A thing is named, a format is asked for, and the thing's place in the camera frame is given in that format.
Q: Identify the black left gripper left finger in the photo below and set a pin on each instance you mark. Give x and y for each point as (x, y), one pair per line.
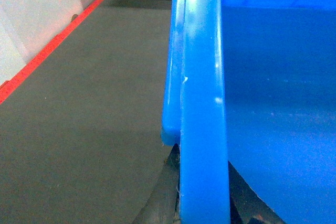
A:
(163, 201)

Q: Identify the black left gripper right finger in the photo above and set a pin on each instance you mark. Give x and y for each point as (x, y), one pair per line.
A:
(245, 205)

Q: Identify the blue plastic crate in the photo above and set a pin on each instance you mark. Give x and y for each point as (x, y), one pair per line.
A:
(252, 83)

